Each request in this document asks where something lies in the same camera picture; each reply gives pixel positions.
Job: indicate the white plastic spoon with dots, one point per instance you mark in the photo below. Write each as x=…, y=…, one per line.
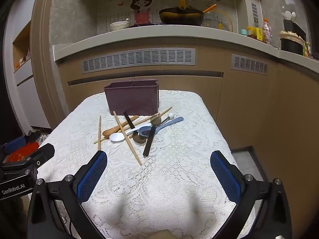
x=117, y=137

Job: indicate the black pot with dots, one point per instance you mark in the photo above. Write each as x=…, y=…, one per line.
x=291, y=46

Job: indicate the wooden chopstick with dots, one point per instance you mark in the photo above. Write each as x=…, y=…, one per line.
x=99, y=132
x=97, y=141
x=127, y=138
x=167, y=110

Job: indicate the cartoon wall sticker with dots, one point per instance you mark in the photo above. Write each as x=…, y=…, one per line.
x=141, y=7

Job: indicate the clear bottle with orange cap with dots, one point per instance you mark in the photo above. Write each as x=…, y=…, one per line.
x=266, y=33

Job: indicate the white ceramic bowl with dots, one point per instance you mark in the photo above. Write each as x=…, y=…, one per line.
x=119, y=26

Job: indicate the blue plastic spoon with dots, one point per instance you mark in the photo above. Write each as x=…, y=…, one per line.
x=174, y=121

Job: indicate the white shelf unit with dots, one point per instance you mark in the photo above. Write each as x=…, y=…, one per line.
x=25, y=92

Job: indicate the short grey vent grille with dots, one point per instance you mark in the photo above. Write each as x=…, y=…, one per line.
x=249, y=64

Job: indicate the white wall panel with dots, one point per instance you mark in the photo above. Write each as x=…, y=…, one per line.
x=253, y=10

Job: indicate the metal spoon with white ball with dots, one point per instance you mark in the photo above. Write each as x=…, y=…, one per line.
x=170, y=115

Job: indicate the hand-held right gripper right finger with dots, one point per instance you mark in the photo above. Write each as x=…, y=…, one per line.
x=225, y=176

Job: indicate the long grey vent grille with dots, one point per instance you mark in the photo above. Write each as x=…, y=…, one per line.
x=138, y=59

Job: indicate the purple plastic utensil holder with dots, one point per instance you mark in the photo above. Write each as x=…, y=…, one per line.
x=132, y=99

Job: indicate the grey kitchen counter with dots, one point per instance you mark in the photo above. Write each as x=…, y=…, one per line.
x=149, y=37

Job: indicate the white lace tablecloth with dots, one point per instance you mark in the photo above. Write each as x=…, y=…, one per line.
x=174, y=166

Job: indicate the wooden kitchen cabinet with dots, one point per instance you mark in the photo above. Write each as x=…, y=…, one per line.
x=249, y=104

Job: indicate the wooden spoon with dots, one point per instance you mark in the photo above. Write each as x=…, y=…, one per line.
x=108, y=132

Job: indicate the red cloth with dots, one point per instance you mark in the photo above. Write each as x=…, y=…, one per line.
x=22, y=153

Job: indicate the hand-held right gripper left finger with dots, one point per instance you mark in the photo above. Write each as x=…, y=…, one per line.
x=92, y=176

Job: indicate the black utensil rack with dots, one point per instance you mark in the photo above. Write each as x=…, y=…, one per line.
x=292, y=26

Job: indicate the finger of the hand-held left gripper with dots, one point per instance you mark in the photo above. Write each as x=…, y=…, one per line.
x=43, y=153
x=15, y=144

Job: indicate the teal-lidded jar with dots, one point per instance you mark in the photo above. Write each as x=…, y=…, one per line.
x=243, y=32

